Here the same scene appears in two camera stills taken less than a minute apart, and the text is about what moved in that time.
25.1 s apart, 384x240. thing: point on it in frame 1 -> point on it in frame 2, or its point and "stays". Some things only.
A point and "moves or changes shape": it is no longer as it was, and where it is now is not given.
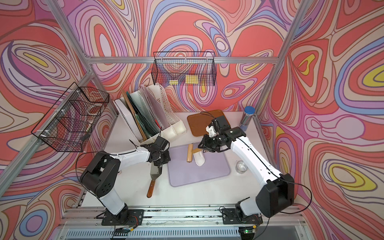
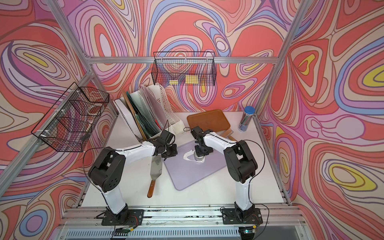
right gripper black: x=206 y=145 -> x=199 y=153
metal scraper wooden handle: x=156 y=171 stays
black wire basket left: x=68 y=126 stays
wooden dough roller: x=190 y=151 moves or changes shape
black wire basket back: x=184 y=68 stays
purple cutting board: x=183 y=174 stays
